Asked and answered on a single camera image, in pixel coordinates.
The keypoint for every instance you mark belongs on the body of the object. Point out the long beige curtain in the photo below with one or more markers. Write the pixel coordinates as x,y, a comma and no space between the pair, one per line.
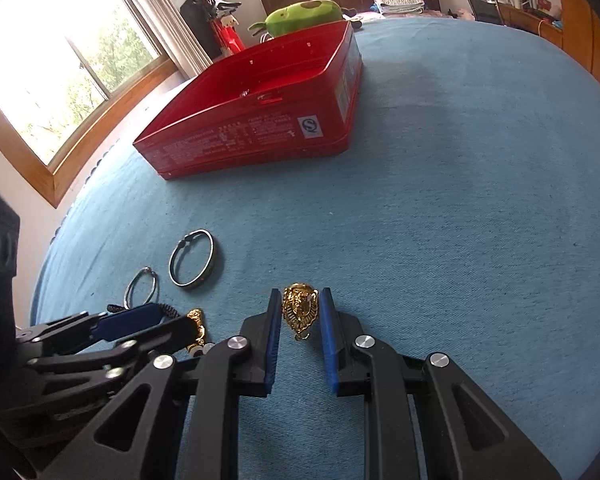
165,15

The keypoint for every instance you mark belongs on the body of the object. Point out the large wooden frame window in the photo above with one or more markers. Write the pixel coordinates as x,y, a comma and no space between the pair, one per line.
80,50

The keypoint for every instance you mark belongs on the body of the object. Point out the black office chair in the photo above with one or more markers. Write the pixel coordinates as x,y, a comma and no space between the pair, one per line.
482,5

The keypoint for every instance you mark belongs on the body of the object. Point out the gold pendant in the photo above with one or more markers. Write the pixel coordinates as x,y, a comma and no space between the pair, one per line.
300,307

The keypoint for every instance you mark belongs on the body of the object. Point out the wooden wardrobe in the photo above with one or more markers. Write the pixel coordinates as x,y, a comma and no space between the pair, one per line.
580,25

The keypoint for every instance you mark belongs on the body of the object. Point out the folded towels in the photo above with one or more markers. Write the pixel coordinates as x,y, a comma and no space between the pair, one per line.
400,4

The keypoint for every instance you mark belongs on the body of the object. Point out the red tin box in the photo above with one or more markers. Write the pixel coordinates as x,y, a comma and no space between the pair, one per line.
230,145

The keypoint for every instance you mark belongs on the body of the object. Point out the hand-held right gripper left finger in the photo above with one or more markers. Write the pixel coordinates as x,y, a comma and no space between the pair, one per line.
272,350

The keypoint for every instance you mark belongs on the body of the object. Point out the thin silver bangle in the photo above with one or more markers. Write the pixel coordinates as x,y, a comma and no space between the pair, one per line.
148,272

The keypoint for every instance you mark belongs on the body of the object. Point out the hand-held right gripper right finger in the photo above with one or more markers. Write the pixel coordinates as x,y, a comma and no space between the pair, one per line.
330,350

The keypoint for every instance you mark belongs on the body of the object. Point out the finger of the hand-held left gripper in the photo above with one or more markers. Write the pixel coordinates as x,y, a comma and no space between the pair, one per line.
130,320
165,332

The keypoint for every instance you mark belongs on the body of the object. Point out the wide silver bangle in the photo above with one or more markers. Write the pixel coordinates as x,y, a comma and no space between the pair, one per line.
200,282

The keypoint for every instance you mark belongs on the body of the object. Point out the wooden desk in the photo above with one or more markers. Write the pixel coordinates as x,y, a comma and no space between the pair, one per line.
525,22

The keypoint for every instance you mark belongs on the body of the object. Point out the green plush toy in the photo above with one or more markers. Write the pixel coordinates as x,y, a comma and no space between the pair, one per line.
305,15

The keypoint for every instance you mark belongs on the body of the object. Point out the wooden coat rack with clothes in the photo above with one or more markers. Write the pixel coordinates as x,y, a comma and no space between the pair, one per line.
205,15

